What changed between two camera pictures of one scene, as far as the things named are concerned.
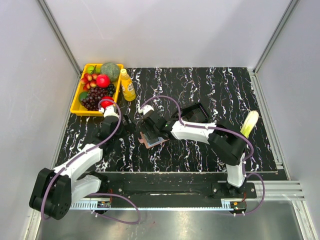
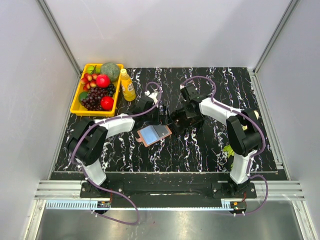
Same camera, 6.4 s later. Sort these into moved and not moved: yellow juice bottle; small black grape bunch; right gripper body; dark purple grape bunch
Moved: right gripper body
Not moved: dark purple grape bunch; small black grape bunch; yellow juice bottle
